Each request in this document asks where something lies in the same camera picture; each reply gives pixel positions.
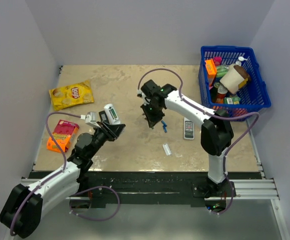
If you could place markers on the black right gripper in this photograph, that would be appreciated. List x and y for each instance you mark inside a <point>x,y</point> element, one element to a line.
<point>152,120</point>

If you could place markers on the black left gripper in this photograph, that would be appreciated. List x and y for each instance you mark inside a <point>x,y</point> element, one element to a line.
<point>111,131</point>

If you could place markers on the white remote control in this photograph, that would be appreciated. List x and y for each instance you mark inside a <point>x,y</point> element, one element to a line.
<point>107,109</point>

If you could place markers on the green battery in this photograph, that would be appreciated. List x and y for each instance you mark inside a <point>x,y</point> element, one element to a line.
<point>114,115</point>

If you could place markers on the white battery cover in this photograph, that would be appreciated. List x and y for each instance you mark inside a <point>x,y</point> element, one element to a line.
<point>166,149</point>

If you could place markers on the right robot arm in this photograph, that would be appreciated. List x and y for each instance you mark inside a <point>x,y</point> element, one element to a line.
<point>216,131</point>

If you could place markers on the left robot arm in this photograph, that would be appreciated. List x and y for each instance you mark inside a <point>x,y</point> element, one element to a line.
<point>26,205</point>

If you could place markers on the black remote control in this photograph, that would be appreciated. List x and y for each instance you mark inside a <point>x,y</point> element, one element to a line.
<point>103,116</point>

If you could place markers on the grey buttoned remote control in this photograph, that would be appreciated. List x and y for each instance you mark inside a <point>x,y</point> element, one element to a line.
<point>188,129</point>

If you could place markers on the orange pink candy box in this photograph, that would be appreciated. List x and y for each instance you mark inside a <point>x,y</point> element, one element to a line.
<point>64,133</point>

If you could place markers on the yellow Lays chips bag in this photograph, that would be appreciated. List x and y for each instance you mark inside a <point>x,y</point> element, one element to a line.
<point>71,95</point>

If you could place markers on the orange box in basket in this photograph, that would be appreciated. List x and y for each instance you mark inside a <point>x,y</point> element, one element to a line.
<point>211,71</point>

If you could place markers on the red can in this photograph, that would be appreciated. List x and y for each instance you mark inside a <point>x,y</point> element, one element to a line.
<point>220,95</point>

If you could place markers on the green bottle in basket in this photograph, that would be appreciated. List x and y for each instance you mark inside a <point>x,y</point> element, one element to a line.
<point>221,70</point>

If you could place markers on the green box in basket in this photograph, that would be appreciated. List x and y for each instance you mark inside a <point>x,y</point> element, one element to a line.
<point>232,100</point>

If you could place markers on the blue plastic basket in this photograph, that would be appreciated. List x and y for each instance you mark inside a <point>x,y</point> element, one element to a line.
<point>254,95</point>

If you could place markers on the pink box in basket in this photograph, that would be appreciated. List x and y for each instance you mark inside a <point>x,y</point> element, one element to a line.
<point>217,60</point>

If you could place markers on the paper cup with brown lid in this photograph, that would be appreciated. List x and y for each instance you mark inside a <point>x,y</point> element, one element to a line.
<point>235,79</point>

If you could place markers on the white pump bottle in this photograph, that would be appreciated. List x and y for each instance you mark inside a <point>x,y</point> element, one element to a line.
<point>240,60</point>

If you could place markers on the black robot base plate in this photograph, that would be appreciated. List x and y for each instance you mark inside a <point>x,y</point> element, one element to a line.
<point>100,197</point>

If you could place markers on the aluminium rail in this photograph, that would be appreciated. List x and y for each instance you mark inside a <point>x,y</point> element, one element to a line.
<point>243,188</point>

